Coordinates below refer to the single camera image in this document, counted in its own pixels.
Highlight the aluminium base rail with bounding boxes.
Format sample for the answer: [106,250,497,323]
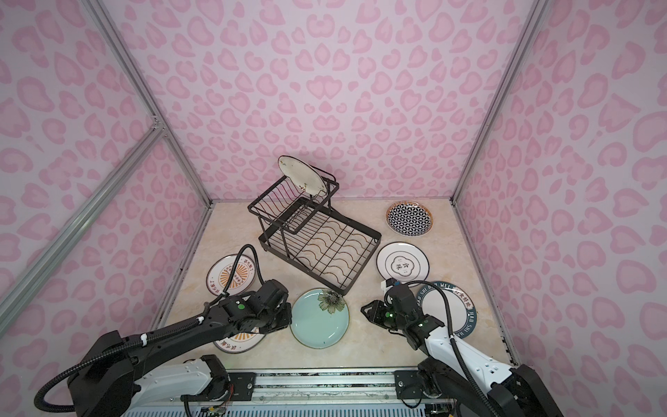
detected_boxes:
[96,364,553,417]

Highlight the black wire dish rack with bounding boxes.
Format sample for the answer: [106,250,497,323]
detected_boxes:
[248,166,381,295]

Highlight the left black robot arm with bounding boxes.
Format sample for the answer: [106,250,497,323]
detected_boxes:
[67,280,291,416]

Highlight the right aluminium corner post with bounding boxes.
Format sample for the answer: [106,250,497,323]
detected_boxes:
[450,0,552,206]

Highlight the left aluminium wall frame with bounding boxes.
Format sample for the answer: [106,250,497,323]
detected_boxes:
[1,1,214,335]

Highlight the black corrugated cable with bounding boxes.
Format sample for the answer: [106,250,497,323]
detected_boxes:
[33,243,266,414]
[400,280,504,417]

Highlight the right black corrugated cable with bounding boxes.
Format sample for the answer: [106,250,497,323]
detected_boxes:
[400,280,504,417]

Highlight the teal plate with flower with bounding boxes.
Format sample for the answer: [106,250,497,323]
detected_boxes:
[290,288,350,349]

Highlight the cream plate red berries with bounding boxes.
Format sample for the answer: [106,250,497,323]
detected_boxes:
[278,156,328,196]

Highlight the navy geometric pattern plate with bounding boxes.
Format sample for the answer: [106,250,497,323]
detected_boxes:
[386,201,434,237]

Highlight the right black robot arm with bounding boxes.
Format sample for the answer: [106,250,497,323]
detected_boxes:
[361,279,564,416]

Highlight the white plate dark lettered rim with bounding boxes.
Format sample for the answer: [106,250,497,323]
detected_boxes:
[417,281,478,339]

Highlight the left black corrugated cable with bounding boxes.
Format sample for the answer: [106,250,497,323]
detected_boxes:
[33,243,266,414]

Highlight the large orange sunburst plate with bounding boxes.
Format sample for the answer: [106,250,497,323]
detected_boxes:
[213,328,266,354]

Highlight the small orange sunburst plate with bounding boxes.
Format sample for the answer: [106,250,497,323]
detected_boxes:
[205,254,260,298]

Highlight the white plate blue clover outline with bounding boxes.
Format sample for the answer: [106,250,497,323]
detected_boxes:
[376,242,431,283]

